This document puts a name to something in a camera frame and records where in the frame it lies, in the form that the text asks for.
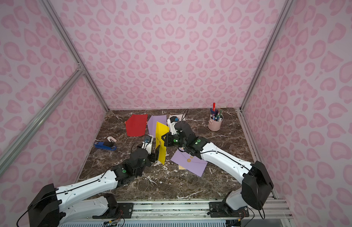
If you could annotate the yellow envelope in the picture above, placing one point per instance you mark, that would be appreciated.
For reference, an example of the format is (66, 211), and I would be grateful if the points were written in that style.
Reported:
(161, 130)

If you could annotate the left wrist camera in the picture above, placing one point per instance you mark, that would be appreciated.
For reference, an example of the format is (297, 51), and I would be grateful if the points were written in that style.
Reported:
(147, 143)

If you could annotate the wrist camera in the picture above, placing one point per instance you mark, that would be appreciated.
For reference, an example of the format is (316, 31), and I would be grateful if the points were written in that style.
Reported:
(147, 143)
(172, 126)

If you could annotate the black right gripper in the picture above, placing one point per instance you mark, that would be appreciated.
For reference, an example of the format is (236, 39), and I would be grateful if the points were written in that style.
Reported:
(167, 139)

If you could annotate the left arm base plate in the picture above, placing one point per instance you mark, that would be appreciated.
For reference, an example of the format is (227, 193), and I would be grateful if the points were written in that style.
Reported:
(121, 210)

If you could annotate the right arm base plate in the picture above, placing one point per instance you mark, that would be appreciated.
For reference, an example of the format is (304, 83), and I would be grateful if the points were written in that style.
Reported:
(219, 209)

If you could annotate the white tape dispenser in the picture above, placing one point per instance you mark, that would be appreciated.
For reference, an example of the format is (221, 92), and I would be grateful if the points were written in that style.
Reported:
(111, 139)

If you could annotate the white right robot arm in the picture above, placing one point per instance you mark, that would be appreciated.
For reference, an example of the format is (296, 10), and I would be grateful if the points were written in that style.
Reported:
(256, 183)

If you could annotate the red marker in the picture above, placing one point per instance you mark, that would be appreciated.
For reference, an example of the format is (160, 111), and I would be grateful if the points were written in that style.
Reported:
(213, 106)

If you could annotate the red envelope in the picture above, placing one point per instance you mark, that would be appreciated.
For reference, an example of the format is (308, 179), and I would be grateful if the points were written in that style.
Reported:
(136, 125)

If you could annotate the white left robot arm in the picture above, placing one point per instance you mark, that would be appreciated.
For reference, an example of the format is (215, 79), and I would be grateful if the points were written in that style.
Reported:
(54, 206)

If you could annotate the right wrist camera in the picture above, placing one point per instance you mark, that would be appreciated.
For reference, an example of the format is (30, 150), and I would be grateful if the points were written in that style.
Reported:
(172, 126)

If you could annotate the cream white envelope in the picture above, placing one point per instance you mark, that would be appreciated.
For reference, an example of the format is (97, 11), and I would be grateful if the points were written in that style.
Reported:
(175, 117)

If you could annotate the lilac envelope with butterfly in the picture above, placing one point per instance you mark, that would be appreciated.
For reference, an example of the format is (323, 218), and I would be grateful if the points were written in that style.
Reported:
(152, 123)

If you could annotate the aluminium mounting rail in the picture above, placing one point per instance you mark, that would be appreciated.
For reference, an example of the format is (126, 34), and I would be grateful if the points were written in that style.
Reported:
(190, 210)

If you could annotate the pink pen cup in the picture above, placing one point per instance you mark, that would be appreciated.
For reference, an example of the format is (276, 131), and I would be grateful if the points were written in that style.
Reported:
(214, 123)

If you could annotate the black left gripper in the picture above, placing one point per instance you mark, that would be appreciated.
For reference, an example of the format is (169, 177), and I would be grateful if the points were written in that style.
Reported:
(152, 154)

